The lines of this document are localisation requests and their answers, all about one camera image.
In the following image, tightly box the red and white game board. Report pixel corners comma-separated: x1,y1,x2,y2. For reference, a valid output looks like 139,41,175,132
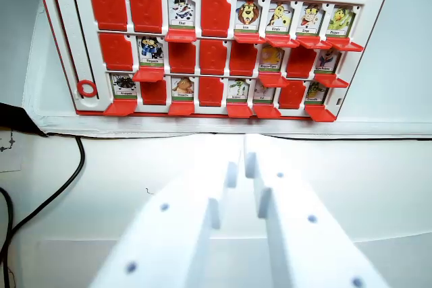
33,0,400,123

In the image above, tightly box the white platform under board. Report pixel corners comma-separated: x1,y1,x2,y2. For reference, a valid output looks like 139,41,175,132
22,0,432,140

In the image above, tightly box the white printed paper sheet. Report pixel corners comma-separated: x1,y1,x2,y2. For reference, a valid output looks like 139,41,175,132
0,128,25,173

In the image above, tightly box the black cable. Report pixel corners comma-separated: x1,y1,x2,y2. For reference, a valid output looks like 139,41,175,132
0,187,15,288
0,132,86,270

